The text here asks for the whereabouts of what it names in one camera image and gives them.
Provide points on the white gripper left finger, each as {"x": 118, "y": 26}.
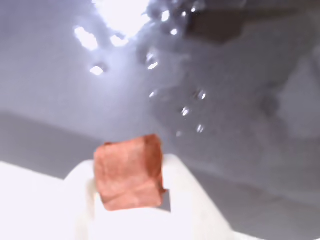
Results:
{"x": 45, "y": 200}

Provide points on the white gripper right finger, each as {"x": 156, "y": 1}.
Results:
{"x": 190, "y": 200}

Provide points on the red cube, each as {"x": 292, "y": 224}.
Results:
{"x": 130, "y": 172}

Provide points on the black table mat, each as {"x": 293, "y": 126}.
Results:
{"x": 50, "y": 100}

